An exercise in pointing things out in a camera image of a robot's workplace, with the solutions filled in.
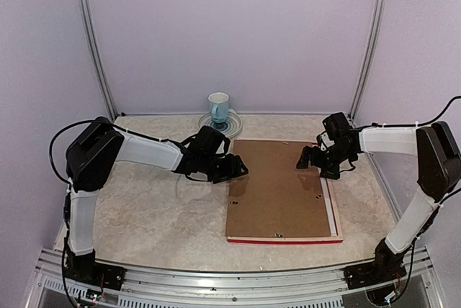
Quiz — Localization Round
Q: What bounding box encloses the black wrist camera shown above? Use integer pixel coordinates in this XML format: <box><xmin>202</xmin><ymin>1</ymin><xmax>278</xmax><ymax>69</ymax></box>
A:
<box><xmin>316</xmin><ymin>112</ymin><xmax>352</xmax><ymax>148</ymax></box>
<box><xmin>188</xmin><ymin>126</ymin><xmax>231</xmax><ymax>156</ymax></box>

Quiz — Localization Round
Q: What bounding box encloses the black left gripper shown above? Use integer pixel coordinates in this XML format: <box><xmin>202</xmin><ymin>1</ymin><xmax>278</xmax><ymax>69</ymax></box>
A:
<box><xmin>200</xmin><ymin>153</ymin><xmax>249</xmax><ymax>185</ymax></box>

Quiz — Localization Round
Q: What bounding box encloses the brown cardboard backing board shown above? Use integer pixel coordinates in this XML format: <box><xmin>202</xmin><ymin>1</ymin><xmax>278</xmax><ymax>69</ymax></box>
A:
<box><xmin>225</xmin><ymin>138</ymin><xmax>331</xmax><ymax>239</ymax></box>

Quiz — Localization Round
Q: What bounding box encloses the light blue ceramic mug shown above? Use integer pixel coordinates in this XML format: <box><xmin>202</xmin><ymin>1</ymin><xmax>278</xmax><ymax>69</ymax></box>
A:
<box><xmin>208</xmin><ymin>92</ymin><xmax>230</xmax><ymax>124</ymax></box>

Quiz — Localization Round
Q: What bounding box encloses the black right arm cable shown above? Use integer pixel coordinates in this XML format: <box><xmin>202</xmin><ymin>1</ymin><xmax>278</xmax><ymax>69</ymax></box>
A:
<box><xmin>372</xmin><ymin>95</ymin><xmax>461</xmax><ymax>131</ymax></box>

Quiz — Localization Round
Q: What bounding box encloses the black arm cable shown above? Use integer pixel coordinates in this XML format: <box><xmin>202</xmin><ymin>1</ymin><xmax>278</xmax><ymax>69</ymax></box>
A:
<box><xmin>372</xmin><ymin>95</ymin><xmax>461</xmax><ymax>131</ymax></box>
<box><xmin>48</xmin><ymin>117</ymin><xmax>163</xmax><ymax>305</ymax></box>

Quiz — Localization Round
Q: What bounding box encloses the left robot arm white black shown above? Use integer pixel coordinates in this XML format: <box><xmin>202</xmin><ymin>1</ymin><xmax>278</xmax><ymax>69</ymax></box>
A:
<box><xmin>63</xmin><ymin>117</ymin><xmax>249</xmax><ymax>283</ymax></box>

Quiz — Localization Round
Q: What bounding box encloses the striped ceramic plate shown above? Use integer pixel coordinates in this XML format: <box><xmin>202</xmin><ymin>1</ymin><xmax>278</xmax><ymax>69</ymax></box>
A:
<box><xmin>197</xmin><ymin>109</ymin><xmax>243</xmax><ymax>139</ymax></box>

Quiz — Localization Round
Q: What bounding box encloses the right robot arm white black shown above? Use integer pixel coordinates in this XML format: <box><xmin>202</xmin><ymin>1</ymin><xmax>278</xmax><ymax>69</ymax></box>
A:
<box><xmin>296</xmin><ymin>113</ymin><xmax>460</xmax><ymax>288</ymax></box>

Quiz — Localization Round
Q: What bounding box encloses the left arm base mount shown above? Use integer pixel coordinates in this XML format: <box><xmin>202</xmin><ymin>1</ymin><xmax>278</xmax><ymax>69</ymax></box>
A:
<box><xmin>64</xmin><ymin>263</ymin><xmax>126</xmax><ymax>291</ymax></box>

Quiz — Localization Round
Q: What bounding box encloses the red wooden picture frame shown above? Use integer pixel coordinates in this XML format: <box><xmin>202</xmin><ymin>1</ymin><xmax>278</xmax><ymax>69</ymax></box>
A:
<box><xmin>226</xmin><ymin>137</ymin><xmax>344</xmax><ymax>245</ymax></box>

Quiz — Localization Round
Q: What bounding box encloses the left aluminium corner post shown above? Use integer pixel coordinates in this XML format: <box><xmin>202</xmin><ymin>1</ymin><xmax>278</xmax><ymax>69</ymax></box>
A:
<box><xmin>78</xmin><ymin>0</ymin><xmax>117</xmax><ymax>120</ymax></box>

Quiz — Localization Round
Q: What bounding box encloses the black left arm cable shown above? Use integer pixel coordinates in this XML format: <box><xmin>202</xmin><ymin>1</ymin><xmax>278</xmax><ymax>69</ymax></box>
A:
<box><xmin>48</xmin><ymin>117</ymin><xmax>163</xmax><ymax>305</ymax></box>

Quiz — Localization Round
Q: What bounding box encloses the right aluminium corner post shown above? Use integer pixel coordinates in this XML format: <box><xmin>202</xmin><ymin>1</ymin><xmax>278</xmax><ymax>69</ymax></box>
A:
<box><xmin>349</xmin><ymin>0</ymin><xmax>386</xmax><ymax>121</ymax></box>

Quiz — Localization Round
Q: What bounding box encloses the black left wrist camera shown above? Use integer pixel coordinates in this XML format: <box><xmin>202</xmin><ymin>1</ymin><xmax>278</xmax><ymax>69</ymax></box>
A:
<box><xmin>188</xmin><ymin>126</ymin><xmax>231</xmax><ymax>156</ymax></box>

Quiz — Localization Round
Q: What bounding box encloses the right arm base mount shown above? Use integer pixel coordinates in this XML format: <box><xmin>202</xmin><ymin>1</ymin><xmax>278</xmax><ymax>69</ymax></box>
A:
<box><xmin>344</xmin><ymin>250</ymin><xmax>406</xmax><ymax>289</ymax></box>

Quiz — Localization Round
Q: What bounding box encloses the aluminium corner post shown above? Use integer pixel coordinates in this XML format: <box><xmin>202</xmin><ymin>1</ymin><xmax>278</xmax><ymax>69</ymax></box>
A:
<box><xmin>78</xmin><ymin>0</ymin><xmax>117</xmax><ymax>120</ymax></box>
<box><xmin>349</xmin><ymin>0</ymin><xmax>386</xmax><ymax>121</ymax></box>

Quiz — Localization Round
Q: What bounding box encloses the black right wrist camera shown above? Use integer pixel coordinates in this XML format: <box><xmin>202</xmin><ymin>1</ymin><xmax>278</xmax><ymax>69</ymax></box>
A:
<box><xmin>316</xmin><ymin>112</ymin><xmax>352</xmax><ymax>148</ymax></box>

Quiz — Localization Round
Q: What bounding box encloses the aluminium front rail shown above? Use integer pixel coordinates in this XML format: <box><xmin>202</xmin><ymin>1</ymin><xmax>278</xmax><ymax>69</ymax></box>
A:
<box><xmin>22</xmin><ymin>248</ymin><xmax>444</xmax><ymax>307</ymax></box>

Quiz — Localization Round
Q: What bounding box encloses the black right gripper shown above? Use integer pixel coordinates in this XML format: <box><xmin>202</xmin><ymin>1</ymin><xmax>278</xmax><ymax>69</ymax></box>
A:
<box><xmin>296</xmin><ymin>142</ymin><xmax>354</xmax><ymax>179</ymax></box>

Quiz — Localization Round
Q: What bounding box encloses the cat photo print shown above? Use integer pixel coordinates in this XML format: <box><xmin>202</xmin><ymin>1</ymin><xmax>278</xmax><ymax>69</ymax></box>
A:
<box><xmin>320</xmin><ymin>178</ymin><xmax>338</xmax><ymax>237</ymax></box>

